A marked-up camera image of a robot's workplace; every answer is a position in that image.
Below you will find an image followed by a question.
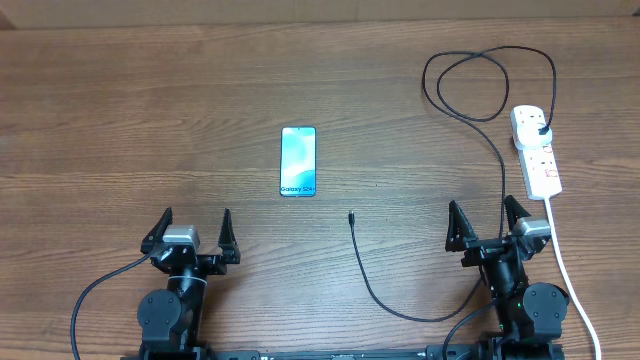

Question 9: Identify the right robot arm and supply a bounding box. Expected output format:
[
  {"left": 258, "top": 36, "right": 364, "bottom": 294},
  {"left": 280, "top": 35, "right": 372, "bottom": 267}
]
[{"left": 445, "top": 195, "right": 570, "bottom": 360}]

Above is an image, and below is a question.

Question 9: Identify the white power strip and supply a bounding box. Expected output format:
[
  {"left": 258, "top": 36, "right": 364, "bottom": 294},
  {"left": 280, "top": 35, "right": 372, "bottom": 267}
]
[{"left": 510, "top": 105, "right": 562, "bottom": 200}]

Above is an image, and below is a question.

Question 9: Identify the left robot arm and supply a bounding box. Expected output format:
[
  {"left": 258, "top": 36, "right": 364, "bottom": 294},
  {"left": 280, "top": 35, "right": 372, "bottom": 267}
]
[{"left": 137, "top": 208, "right": 241, "bottom": 359}]

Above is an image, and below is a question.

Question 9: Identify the white charger plug adapter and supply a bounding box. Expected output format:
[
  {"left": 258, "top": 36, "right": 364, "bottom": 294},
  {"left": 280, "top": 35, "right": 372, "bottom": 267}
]
[{"left": 513, "top": 123, "right": 553, "bottom": 150}]

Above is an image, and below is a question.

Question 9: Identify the teal Galaxy smartphone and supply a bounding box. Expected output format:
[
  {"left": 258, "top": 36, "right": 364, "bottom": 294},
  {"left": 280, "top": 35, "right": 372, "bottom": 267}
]
[{"left": 279, "top": 126, "right": 317, "bottom": 197}]

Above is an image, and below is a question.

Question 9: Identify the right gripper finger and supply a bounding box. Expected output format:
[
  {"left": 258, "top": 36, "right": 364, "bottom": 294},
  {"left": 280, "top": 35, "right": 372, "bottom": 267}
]
[
  {"left": 503, "top": 195, "right": 531, "bottom": 232},
  {"left": 445, "top": 200, "right": 479, "bottom": 252}
]

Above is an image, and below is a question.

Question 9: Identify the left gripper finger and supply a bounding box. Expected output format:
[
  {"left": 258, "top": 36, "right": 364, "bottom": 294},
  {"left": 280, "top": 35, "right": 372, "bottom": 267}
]
[
  {"left": 140, "top": 207, "right": 173, "bottom": 254},
  {"left": 218, "top": 208, "right": 241, "bottom": 264}
]

